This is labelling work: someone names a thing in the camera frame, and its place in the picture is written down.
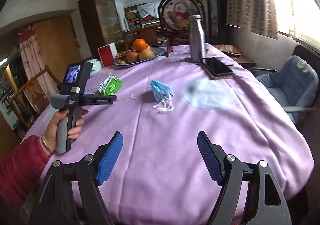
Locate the steel water bottle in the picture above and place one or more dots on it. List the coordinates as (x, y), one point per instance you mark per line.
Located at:
(196, 38)

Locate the blue fruit plate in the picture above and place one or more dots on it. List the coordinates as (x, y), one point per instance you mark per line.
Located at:
(120, 58)

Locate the white ceramic jar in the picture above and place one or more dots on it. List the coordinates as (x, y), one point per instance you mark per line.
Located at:
(96, 67)

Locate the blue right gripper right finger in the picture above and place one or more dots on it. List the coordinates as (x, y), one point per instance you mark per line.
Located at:
(213, 156)

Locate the round embroidered screen ornament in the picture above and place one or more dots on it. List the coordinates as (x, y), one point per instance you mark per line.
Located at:
(174, 19)

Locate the orange fruit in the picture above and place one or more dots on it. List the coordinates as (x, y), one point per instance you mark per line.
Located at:
(139, 45)

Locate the red white box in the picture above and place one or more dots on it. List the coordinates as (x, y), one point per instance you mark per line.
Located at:
(107, 54)

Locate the dark glass cabinet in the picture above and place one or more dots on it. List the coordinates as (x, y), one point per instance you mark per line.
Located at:
(101, 24)

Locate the checked curtain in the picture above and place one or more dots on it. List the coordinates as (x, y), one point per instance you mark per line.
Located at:
(257, 16)

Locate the black chair blue cushion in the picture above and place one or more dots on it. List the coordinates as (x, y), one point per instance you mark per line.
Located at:
(296, 85)

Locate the red floral curtain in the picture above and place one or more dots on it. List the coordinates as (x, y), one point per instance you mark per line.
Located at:
(32, 60)

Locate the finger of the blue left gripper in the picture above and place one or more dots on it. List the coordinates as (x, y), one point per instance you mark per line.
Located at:
(87, 99)

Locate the black smartphone in case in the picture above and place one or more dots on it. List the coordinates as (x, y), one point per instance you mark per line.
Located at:
(215, 69)

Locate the person left hand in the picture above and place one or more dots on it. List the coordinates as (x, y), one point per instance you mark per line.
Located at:
(48, 139)

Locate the yellow pear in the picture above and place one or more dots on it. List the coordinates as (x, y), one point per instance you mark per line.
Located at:
(146, 54)

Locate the green white tissue pack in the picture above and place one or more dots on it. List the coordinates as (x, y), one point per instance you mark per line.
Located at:
(110, 86)

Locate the red apple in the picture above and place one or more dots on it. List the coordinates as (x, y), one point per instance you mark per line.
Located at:
(132, 56)

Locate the wooden armchair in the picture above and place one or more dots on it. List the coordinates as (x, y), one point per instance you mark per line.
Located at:
(29, 101)

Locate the blue face mask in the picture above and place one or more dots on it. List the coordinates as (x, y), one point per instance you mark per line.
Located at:
(163, 95)

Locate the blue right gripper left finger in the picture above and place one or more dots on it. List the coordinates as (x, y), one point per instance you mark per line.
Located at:
(110, 155)

